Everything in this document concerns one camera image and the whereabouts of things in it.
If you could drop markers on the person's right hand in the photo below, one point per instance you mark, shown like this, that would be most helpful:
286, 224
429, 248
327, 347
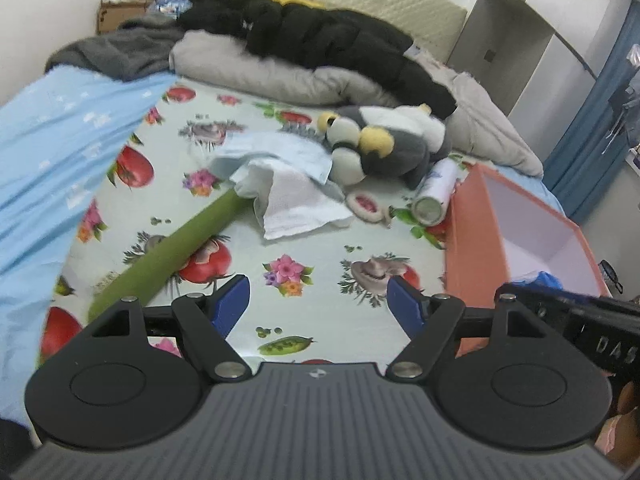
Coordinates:
630, 399

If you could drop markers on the dark wall socket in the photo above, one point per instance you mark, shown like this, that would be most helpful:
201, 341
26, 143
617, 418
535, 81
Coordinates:
489, 55

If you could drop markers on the white spray can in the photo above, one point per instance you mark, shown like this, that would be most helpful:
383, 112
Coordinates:
435, 195

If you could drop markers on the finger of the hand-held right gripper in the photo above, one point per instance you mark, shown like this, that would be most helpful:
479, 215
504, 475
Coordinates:
545, 305

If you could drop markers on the pink fluffy round pad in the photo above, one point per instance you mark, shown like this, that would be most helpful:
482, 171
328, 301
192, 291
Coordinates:
365, 205

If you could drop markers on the blue plastic bag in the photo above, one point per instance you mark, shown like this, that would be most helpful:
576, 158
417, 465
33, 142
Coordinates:
542, 279

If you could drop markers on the light grey quilt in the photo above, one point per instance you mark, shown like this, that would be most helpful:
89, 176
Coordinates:
280, 70

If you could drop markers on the dark grey fleece blanket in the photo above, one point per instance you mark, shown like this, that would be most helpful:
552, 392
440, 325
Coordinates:
115, 47

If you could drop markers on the white open shelf unit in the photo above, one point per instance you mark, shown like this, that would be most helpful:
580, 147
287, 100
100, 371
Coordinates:
500, 35

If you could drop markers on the black hanging rod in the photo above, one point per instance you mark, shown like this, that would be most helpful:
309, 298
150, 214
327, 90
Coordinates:
575, 53

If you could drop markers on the penguin plush toy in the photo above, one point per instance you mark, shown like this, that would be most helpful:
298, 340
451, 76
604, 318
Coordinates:
395, 145

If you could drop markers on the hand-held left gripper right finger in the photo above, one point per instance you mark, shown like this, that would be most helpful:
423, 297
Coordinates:
402, 305

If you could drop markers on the white towel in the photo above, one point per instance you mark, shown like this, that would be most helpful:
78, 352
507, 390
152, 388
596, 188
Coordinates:
295, 200

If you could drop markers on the fruit print mat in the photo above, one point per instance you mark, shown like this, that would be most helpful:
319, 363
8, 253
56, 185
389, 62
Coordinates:
320, 240

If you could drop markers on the light blue cloth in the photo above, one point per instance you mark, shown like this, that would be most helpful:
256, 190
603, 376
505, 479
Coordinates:
285, 147

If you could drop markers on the brown cardboard box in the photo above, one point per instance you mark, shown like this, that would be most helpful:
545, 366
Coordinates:
112, 16

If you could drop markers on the blue printed packet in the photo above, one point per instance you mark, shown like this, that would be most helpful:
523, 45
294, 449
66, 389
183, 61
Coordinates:
172, 5

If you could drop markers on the black padded jacket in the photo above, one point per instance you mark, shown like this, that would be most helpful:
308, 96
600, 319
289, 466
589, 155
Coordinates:
325, 35

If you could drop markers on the green massage hammer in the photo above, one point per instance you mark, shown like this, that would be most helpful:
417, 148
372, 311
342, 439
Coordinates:
165, 255

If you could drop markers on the orange shoe box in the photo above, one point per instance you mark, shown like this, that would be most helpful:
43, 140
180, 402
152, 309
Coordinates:
475, 240

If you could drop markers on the person's right forearm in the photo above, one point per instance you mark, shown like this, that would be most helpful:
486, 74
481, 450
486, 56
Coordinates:
620, 442

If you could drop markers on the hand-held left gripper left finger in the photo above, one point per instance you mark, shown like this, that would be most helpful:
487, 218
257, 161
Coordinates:
232, 302

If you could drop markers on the blue curtain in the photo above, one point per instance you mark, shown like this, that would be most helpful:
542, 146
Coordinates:
585, 150

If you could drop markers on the black eyeglasses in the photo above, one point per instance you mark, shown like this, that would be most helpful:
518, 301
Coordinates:
606, 266

